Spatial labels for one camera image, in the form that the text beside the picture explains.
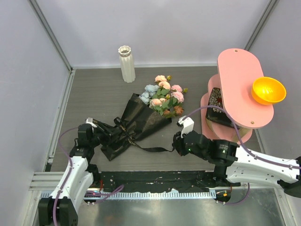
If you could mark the pink tiered shelf stand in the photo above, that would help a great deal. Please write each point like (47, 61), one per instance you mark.
(237, 70)

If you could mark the black ribbon gold lettering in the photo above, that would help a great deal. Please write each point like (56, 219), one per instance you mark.
(120, 124)

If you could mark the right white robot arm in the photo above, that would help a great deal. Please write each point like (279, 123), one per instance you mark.
(233, 164)

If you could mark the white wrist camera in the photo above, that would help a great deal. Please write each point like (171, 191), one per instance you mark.
(187, 124)
(90, 121)

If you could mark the white ribbed ceramic vase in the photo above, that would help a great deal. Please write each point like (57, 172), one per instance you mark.
(126, 64)

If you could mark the white slotted cable duct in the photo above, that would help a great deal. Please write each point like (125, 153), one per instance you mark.
(160, 196)

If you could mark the aluminium frame rail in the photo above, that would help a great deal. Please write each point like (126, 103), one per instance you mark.
(235, 176)

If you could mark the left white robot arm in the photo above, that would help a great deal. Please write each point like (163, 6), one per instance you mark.
(62, 206)

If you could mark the black wrapping paper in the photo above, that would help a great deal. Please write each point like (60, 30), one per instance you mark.
(140, 122)

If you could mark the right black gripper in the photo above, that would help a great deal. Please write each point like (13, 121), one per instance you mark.
(178, 144)

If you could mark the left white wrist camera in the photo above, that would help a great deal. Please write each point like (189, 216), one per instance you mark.
(90, 121)

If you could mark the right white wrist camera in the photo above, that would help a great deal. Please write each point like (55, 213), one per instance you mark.
(187, 124)

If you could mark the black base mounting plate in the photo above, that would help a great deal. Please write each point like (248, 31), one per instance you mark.
(160, 181)

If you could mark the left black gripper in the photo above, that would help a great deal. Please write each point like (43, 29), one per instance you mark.
(107, 137)

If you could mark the orange plastic bowl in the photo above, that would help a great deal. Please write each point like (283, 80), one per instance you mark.
(268, 91)

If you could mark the artificial flower bouquet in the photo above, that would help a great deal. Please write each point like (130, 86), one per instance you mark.
(163, 97)

